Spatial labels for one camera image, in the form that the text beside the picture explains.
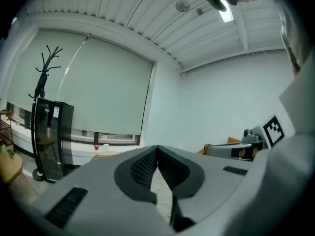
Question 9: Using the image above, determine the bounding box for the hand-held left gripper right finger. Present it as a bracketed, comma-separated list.
[157, 145, 205, 232]

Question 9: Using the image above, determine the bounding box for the orange sofa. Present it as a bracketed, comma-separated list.
[196, 136, 244, 156]

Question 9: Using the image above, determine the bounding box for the light wooden side table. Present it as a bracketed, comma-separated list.
[0, 150, 39, 204]

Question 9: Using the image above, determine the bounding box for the black head camera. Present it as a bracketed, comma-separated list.
[203, 0, 228, 13]

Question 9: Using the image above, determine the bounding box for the black coat rack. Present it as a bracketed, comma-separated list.
[28, 45, 63, 182]

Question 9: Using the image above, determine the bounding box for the ceiling light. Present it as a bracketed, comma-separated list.
[200, 0, 235, 23]

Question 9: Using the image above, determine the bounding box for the person's brown shirt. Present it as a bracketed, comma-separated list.
[280, 0, 303, 76]

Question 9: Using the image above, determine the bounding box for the black fridge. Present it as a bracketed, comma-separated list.
[33, 97, 75, 183]

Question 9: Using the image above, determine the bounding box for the small green plant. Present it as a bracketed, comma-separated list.
[0, 145, 16, 158]

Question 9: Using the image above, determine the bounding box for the round smoke detector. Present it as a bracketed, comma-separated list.
[175, 0, 191, 13]

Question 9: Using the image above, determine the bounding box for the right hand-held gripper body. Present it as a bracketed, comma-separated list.
[205, 114, 285, 161]

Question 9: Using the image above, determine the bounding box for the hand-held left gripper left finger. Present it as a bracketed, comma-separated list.
[114, 145, 158, 204]

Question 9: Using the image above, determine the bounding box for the pale roller blind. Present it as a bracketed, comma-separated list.
[6, 28, 155, 136]

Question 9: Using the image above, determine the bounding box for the round wooden glass table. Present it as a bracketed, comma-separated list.
[89, 151, 123, 162]

